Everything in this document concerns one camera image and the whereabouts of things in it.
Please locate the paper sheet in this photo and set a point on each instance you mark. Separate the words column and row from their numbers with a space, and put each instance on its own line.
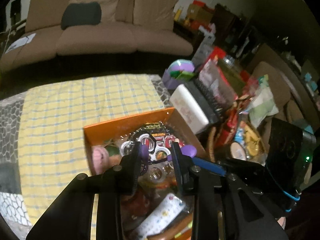
column 20, row 42

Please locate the brown sofa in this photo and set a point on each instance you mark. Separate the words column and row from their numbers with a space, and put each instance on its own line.
column 100, row 40

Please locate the yellow snack packet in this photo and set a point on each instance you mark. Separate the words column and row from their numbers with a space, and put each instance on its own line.
column 252, row 140

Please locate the dark cushion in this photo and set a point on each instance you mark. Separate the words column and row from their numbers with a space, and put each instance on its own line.
column 81, row 15

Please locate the small green round item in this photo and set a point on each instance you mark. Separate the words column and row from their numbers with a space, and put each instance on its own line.
column 112, row 151

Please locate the pale green plush bag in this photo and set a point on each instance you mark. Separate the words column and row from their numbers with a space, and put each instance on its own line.
column 262, row 105

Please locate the red clear snack bag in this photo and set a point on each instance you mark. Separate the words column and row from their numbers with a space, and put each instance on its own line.
column 212, row 75

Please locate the long red packet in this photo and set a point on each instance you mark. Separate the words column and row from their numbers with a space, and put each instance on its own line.
column 228, row 127

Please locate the glass jar with green contents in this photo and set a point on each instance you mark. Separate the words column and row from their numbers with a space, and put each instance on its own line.
column 232, row 72

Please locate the green pen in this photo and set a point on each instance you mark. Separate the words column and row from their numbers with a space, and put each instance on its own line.
column 179, row 235

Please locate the red jar with black lid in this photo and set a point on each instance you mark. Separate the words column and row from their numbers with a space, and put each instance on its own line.
column 136, row 205

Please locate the yellow checked tablecloth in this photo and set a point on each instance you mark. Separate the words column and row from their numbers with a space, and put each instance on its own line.
column 62, row 105

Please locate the black keyboard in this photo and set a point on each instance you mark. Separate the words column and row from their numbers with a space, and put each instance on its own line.
column 207, row 102

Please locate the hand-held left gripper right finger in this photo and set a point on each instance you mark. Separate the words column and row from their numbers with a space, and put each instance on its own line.
column 178, row 165

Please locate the pink plush toy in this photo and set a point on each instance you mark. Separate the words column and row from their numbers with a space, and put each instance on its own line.
column 100, row 157

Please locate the brown armchair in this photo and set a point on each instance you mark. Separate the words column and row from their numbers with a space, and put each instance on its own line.
column 275, row 80

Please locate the white dotted case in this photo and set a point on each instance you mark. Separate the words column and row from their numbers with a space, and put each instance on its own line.
column 162, row 212

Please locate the wicker basket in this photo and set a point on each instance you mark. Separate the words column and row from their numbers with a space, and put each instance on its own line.
column 211, row 142

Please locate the yellow bottle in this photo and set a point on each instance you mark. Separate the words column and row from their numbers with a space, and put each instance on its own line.
column 178, row 15

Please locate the round white tin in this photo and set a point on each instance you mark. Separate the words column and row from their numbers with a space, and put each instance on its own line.
column 237, row 151

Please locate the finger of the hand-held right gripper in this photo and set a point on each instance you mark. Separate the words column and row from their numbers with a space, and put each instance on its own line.
column 210, row 166

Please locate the orange cardboard box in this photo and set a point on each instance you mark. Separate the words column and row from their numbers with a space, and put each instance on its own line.
column 120, row 125

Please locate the cardboard boxes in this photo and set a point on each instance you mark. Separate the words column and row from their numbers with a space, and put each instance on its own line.
column 197, row 12

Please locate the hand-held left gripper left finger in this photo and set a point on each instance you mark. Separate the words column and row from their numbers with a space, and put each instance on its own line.
column 136, row 160

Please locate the white rectangular box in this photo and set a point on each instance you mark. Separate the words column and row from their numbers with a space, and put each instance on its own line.
column 190, row 107

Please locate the purple green toy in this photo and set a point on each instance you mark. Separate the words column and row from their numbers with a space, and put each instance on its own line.
column 180, row 67

